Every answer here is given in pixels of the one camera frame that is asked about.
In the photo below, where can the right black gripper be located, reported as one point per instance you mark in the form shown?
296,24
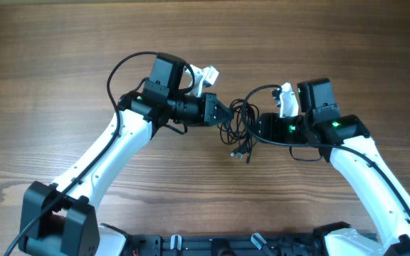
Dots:
270,128

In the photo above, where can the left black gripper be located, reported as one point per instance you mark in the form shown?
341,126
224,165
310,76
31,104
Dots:
208,101

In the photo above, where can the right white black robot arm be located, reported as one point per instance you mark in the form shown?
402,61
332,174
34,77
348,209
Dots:
310,117

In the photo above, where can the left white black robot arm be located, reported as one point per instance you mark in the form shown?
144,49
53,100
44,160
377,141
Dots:
60,218

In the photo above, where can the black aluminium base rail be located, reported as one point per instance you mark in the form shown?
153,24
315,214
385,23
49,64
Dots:
178,245

